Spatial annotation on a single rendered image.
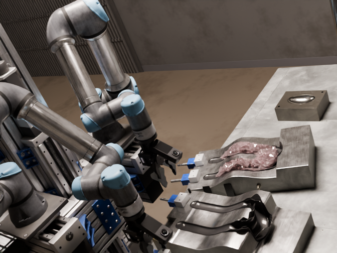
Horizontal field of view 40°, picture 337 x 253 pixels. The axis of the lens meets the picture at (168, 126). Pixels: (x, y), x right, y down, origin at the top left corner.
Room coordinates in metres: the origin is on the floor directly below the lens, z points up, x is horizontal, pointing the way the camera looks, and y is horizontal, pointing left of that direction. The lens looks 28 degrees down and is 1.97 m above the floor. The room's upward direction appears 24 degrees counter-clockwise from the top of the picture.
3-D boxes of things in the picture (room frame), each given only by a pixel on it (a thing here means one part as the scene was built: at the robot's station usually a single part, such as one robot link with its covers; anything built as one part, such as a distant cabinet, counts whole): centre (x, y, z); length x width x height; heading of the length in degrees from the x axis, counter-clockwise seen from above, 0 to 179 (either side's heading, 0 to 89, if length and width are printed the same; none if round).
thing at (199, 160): (1.70, -0.03, 0.86); 0.13 x 0.05 x 0.05; 62
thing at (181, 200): (1.45, 0.10, 0.89); 0.13 x 0.05 x 0.05; 45
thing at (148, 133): (1.44, 0.09, 1.23); 0.08 x 0.08 x 0.05
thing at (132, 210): (1.14, 0.20, 1.17); 0.08 x 0.08 x 0.05
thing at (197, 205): (1.24, -0.05, 0.92); 0.35 x 0.16 x 0.09; 45
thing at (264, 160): (1.53, -0.24, 0.90); 0.26 x 0.18 x 0.08; 62
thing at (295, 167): (1.53, -0.24, 0.86); 0.50 x 0.26 x 0.11; 62
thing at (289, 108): (1.80, -0.61, 0.84); 0.20 x 0.15 x 0.07; 45
